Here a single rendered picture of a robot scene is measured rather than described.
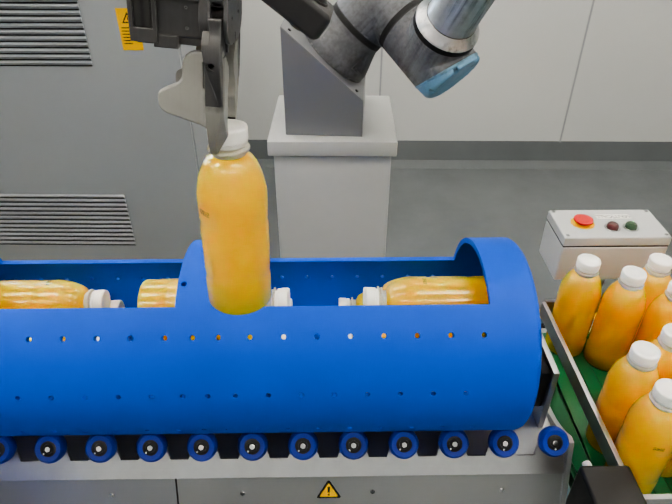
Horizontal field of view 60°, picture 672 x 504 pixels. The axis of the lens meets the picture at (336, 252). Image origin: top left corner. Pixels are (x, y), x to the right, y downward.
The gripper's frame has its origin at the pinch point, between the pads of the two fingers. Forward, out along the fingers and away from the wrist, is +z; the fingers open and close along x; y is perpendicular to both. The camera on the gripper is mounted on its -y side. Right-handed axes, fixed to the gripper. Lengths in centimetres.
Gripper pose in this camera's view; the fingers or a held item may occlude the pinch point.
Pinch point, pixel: (226, 132)
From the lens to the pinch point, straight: 57.9
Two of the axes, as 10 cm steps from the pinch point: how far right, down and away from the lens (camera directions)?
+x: -0.3, 5.4, -8.4
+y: -10.0, -0.9, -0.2
